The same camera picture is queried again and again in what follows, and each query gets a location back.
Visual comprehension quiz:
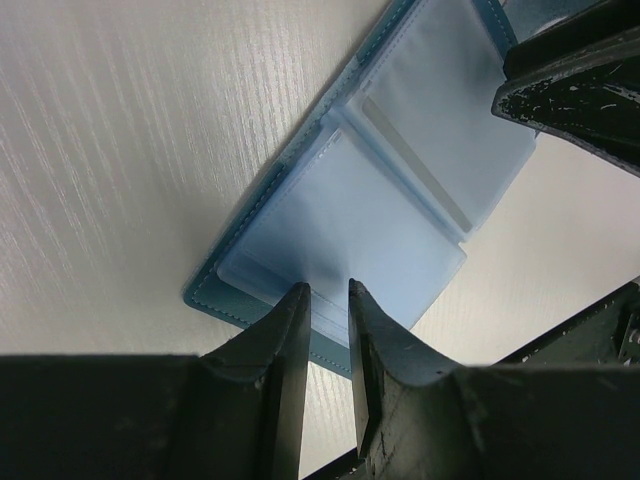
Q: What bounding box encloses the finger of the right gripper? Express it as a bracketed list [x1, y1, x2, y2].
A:
[503, 1, 639, 80]
[492, 64, 639, 175]

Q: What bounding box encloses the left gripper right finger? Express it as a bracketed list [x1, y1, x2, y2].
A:
[349, 281, 639, 479]

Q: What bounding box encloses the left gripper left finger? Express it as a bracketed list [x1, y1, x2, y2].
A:
[1, 283, 310, 479]

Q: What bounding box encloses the blue leather card holder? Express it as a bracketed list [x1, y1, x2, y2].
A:
[184, 1, 536, 377]

